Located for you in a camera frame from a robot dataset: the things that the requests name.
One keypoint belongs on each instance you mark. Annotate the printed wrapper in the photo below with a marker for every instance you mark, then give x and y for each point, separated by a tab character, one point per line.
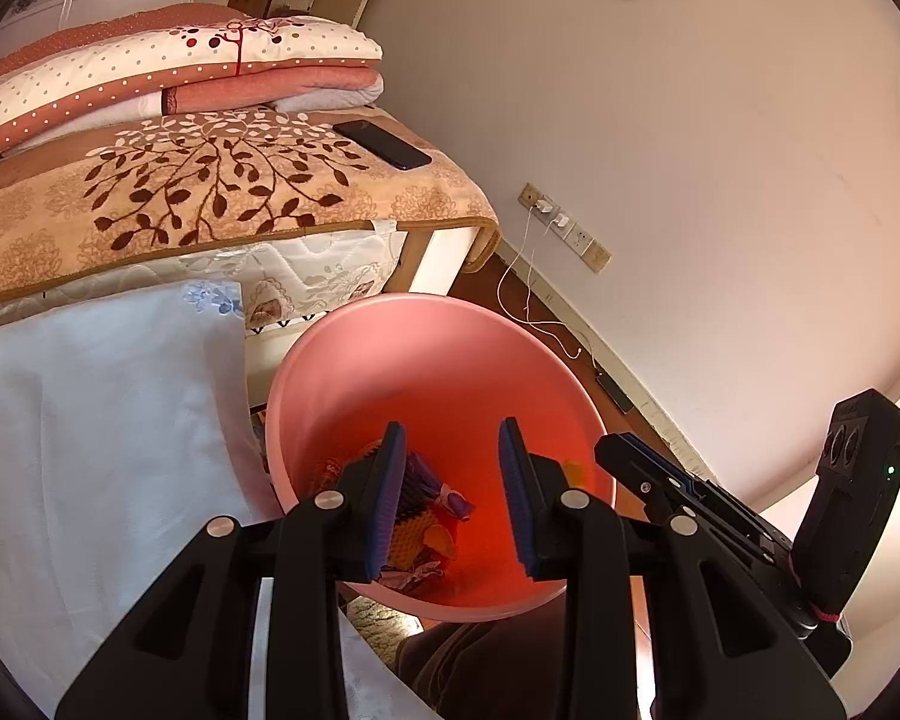
412	577

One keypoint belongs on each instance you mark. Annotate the red paper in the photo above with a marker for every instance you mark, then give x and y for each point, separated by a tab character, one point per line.
334	472

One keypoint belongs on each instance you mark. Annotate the folded dotted quilt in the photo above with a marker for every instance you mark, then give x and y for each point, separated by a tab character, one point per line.
157	67

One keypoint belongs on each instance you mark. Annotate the light blue cloth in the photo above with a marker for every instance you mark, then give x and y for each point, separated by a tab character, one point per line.
105	420

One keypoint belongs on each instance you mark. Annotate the pink plastic bucket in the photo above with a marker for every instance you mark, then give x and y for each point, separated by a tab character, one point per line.
435	367

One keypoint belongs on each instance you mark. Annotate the wooden bed frame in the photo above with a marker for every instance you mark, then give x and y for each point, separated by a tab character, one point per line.
450	251

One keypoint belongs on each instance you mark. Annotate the orange peel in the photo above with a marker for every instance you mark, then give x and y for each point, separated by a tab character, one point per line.
442	540

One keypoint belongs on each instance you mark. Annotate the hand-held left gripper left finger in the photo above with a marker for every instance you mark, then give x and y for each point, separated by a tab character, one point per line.
388	495

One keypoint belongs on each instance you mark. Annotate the yellow foam net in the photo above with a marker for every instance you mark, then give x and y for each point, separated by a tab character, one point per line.
414	536

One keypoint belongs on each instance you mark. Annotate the white charger plug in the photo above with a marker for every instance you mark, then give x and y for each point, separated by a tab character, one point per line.
564	223
546	206

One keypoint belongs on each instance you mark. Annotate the person's leg dark trousers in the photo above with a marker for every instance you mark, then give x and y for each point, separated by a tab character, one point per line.
480	664

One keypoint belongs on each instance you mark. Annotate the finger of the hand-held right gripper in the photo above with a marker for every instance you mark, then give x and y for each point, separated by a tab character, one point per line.
630	472
675	469

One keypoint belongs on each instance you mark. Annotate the black smartphone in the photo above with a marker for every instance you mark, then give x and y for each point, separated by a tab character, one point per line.
382	144

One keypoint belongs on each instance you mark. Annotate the brown leaf-print blanket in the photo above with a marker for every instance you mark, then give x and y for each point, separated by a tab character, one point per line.
195	187

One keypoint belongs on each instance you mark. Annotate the black device on floor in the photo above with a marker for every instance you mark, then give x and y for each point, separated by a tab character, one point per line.
613	388

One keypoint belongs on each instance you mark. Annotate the beige shaggy rug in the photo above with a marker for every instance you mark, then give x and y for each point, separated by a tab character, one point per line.
379	626

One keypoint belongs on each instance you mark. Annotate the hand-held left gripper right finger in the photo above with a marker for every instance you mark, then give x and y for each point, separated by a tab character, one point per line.
511	495

